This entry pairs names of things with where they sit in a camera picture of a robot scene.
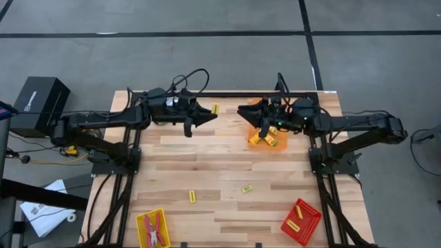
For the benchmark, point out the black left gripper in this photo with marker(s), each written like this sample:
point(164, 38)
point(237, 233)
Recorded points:
point(162, 110)

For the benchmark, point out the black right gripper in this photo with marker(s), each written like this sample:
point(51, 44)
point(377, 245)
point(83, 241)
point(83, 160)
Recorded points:
point(293, 117)

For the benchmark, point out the yellow rectangular eraser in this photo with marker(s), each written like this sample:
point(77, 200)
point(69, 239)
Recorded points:
point(215, 109)
point(293, 225)
point(299, 212)
point(192, 196)

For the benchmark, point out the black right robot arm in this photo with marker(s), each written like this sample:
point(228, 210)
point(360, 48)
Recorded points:
point(358, 124)

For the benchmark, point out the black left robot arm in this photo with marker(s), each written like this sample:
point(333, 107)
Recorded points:
point(103, 120)

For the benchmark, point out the orange translucent plastic bin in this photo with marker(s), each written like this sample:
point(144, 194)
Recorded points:
point(280, 144)

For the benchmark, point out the lime green June Gold eraser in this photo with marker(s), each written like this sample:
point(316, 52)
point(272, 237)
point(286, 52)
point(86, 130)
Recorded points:
point(247, 189)

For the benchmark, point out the red plastic mesh basket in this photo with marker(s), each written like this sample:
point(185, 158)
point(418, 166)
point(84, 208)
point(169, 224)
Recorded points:
point(310, 220)

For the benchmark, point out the yellow plastic mesh basket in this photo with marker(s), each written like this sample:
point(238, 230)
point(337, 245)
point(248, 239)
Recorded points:
point(139, 227)

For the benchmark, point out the yellow black clamp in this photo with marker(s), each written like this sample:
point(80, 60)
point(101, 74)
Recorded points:
point(71, 150)

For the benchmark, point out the black cardboard box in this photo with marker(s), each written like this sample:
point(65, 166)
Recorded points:
point(38, 103)

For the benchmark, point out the white tape roll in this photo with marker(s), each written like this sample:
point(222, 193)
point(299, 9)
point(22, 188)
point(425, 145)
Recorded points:
point(68, 217)

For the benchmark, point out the black power plug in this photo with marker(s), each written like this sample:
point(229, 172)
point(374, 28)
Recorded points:
point(25, 159)

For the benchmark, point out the white paper sheets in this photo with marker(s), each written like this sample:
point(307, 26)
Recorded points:
point(44, 217)

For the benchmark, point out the blue red device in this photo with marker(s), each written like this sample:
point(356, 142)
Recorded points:
point(5, 111)

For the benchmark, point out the dark side desk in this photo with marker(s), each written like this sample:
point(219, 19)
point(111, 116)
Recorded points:
point(20, 193)

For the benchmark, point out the black metal rig frame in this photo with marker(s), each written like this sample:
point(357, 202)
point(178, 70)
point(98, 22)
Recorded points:
point(241, 94)

